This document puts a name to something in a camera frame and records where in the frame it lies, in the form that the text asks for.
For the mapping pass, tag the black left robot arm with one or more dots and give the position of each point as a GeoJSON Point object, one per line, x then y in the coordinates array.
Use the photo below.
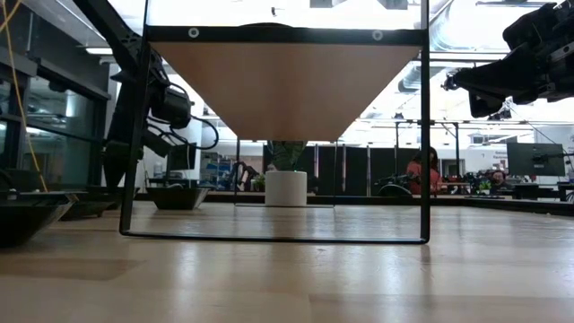
{"type": "Point", "coordinates": [110, 22]}

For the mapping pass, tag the green snake plant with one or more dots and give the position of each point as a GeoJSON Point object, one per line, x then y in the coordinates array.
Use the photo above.
{"type": "Point", "coordinates": [287, 154]}

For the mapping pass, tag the small green desk plant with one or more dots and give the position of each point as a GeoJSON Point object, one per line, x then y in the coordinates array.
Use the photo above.
{"type": "Point", "coordinates": [259, 183]}
{"type": "Point", "coordinates": [485, 186]}

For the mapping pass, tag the wooden shelf with black frame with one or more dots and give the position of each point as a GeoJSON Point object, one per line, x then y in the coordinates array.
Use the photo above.
{"type": "Point", "coordinates": [287, 89]}

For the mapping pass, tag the black partition panels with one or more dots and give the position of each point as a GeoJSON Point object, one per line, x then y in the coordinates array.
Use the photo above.
{"type": "Point", "coordinates": [354, 170]}

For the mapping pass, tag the person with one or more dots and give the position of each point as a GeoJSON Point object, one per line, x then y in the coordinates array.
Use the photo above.
{"type": "Point", "coordinates": [423, 175]}
{"type": "Point", "coordinates": [271, 167]}
{"type": "Point", "coordinates": [498, 179]}

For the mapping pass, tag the black ceiling spotlight cluster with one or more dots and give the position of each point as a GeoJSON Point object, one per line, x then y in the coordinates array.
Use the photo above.
{"type": "Point", "coordinates": [449, 76]}
{"type": "Point", "coordinates": [508, 114]}

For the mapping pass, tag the black square-rimmed bowl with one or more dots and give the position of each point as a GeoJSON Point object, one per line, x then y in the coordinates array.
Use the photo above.
{"type": "Point", "coordinates": [177, 199]}

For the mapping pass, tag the white round plant pot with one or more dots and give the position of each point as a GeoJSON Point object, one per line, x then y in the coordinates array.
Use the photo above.
{"type": "Point", "coordinates": [286, 188]}

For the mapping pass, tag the black computer monitor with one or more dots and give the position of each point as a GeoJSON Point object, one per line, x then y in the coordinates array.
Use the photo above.
{"type": "Point", "coordinates": [533, 159]}
{"type": "Point", "coordinates": [184, 159]}

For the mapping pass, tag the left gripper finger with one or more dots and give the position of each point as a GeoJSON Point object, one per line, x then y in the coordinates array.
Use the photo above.
{"type": "Point", "coordinates": [139, 157]}
{"type": "Point", "coordinates": [114, 166]}

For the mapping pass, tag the black background rig frame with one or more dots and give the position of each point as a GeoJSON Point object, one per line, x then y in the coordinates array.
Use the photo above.
{"type": "Point", "coordinates": [426, 122]}

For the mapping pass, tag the grey ceiling fixture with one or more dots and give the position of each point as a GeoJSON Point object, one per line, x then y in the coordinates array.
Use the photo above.
{"type": "Point", "coordinates": [320, 3]}
{"type": "Point", "coordinates": [392, 4]}

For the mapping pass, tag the black aluminium table frame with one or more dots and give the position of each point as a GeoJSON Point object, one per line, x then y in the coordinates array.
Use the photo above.
{"type": "Point", "coordinates": [359, 199]}

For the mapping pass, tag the black desk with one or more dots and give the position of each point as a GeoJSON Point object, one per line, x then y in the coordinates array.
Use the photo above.
{"type": "Point", "coordinates": [538, 190]}

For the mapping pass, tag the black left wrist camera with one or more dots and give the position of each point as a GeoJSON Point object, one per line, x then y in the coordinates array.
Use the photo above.
{"type": "Point", "coordinates": [172, 107]}

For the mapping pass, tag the black background robot arm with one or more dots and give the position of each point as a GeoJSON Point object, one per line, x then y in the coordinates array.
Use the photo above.
{"type": "Point", "coordinates": [475, 176]}
{"type": "Point", "coordinates": [246, 175]}

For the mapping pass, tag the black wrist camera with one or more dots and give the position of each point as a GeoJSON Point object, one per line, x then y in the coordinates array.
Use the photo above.
{"type": "Point", "coordinates": [172, 107]}
{"type": "Point", "coordinates": [531, 24]}

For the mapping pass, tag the white water jug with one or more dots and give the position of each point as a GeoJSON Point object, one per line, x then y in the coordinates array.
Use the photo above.
{"type": "Point", "coordinates": [158, 170]}

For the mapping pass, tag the black office chair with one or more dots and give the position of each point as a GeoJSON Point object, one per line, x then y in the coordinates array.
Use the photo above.
{"type": "Point", "coordinates": [394, 190]}

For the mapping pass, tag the black square plate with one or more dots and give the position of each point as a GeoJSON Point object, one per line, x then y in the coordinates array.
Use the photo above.
{"type": "Point", "coordinates": [105, 195]}
{"type": "Point", "coordinates": [87, 211]}

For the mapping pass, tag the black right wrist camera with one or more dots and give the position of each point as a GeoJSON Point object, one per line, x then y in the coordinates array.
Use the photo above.
{"type": "Point", "coordinates": [531, 24]}

